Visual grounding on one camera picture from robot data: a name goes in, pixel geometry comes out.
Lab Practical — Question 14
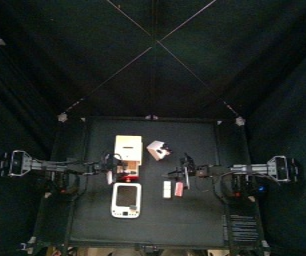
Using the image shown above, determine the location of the red toy piece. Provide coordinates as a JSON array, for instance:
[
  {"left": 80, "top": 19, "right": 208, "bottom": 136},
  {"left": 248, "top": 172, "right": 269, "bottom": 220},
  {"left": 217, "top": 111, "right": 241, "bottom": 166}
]
[{"left": 118, "top": 172, "right": 140, "bottom": 184}]

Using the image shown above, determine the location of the white oblong toy piece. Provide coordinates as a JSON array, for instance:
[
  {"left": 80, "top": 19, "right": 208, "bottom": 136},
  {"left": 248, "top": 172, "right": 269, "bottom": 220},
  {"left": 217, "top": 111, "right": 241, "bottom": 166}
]
[{"left": 105, "top": 169, "right": 114, "bottom": 186}]

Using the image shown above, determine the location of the pink sushi piece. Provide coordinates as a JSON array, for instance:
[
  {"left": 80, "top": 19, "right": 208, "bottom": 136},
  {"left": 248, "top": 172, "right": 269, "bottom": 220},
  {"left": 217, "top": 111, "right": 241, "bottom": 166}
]
[{"left": 173, "top": 181, "right": 185, "bottom": 198}]

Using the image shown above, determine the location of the white sushi piece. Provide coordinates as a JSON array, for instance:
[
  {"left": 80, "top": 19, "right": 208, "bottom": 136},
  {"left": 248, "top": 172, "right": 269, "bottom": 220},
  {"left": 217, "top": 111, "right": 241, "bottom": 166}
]
[{"left": 161, "top": 180, "right": 173, "bottom": 200}]

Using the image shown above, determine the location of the white toy cube box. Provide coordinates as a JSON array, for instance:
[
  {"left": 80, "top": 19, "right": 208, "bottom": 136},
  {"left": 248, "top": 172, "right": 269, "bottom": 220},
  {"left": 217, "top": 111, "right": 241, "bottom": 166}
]
[{"left": 145, "top": 140, "right": 172, "bottom": 162}]

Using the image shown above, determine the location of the white printed label sticker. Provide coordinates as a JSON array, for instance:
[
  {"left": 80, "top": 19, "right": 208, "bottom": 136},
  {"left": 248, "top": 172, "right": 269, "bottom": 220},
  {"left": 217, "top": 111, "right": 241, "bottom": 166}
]
[{"left": 228, "top": 214, "right": 260, "bottom": 248}]

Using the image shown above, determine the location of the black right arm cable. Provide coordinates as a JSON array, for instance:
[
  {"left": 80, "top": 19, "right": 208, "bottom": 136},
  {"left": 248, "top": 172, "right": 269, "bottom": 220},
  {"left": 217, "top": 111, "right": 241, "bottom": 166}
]
[{"left": 211, "top": 171, "right": 239, "bottom": 203}]

